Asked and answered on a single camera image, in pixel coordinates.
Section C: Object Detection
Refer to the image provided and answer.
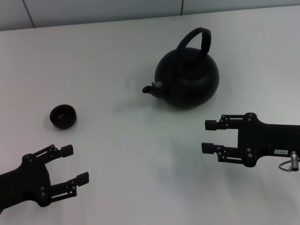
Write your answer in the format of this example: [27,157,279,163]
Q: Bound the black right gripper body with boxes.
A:
[238,112,300,168]

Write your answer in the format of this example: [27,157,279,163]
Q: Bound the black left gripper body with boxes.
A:
[0,154,51,207]

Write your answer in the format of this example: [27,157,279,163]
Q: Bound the small black teacup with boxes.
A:
[49,104,77,129]

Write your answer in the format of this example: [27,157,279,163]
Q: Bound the black round teapot with handle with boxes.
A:
[142,27,220,110]

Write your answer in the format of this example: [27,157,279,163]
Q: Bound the right gripper cable with metal plug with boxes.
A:
[278,151,300,172]

